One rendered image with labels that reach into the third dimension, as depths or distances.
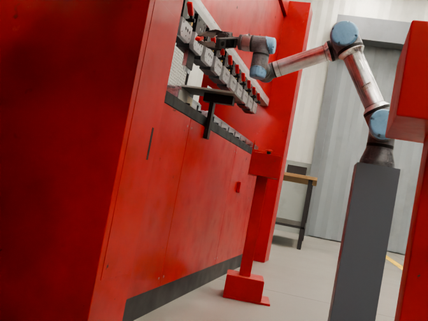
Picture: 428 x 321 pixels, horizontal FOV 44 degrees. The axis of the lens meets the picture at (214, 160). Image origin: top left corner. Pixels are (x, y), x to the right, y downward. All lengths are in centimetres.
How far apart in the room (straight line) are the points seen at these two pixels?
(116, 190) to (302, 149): 855
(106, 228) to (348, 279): 123
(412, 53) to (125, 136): 94
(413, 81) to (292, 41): 416
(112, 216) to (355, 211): 120
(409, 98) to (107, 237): 100
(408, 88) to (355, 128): 926
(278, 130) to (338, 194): 530
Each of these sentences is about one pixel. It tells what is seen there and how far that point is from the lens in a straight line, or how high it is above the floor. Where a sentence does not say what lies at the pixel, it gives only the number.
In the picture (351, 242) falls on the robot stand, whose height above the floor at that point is 43.
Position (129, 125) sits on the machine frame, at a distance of 148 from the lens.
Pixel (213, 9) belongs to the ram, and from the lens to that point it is 281.
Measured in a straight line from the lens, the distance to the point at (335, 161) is 986.
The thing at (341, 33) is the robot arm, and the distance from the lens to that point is 237.
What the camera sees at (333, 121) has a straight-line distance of 994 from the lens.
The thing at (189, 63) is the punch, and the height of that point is 112.
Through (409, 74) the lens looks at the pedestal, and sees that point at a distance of 69.
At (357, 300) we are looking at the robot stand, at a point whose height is 20.
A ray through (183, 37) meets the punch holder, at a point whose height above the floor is 118.
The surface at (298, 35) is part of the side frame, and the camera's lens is 483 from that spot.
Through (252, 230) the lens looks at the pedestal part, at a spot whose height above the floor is 36.
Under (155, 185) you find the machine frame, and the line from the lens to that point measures 202.
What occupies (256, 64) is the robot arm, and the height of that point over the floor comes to 113.
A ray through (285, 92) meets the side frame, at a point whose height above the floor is 149.
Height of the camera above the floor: 56
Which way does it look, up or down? 3 degrees up
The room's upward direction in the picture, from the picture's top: 11 degrees clockwise
